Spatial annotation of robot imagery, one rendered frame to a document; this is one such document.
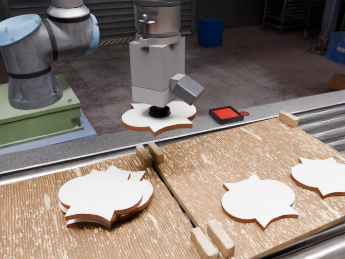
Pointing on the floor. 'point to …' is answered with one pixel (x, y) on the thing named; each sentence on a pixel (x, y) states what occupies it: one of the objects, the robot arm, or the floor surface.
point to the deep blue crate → (336, 48)
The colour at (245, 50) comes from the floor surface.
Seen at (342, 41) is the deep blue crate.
